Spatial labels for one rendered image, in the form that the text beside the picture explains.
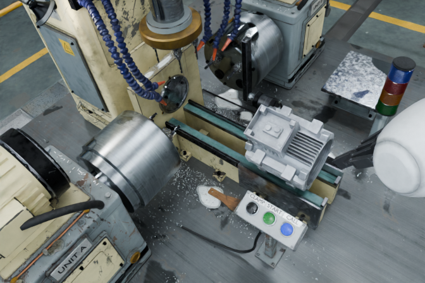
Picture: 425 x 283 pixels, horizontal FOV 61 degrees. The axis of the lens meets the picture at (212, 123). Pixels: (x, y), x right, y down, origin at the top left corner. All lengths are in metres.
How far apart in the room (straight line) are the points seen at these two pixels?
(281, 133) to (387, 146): 0.56
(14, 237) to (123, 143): 0.35
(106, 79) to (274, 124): 0.56
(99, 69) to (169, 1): 0.34
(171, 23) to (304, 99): 0.75
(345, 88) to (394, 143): 0.97
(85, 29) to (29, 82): 2.31
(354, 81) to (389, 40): 1.87
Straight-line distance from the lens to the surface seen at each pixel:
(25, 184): 0.82
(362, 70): 1.56
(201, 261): 1.18
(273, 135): 1.02
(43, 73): 3.42
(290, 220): 0.93
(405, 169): 0.50
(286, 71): 1.53
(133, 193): 1.01
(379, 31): 3.43
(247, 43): 1.11
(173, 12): 1.01
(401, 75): 1.13
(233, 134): 1.28
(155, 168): 1.02
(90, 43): 1.14
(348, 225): 1.26
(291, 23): 1.39
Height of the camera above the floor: 1.90
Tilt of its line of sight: 49 degrees down
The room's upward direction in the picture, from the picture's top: 8 degrees counter-clockwise
